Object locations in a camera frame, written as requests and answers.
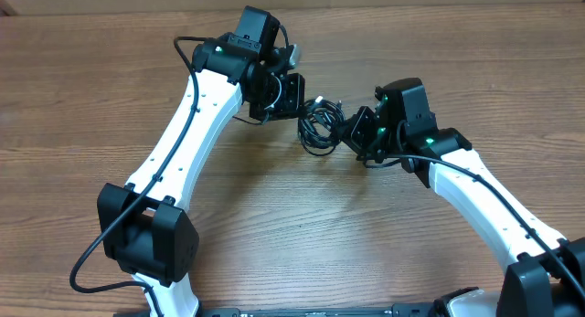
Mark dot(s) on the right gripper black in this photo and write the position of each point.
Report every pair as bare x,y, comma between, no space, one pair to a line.
353,136

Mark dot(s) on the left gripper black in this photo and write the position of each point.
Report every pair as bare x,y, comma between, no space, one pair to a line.
292,104

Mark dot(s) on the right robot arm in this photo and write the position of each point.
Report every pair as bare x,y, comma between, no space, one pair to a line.
543,270

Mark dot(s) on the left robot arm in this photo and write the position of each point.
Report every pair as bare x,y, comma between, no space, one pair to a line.
144,222

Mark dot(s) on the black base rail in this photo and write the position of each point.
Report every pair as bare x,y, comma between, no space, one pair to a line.
320,312

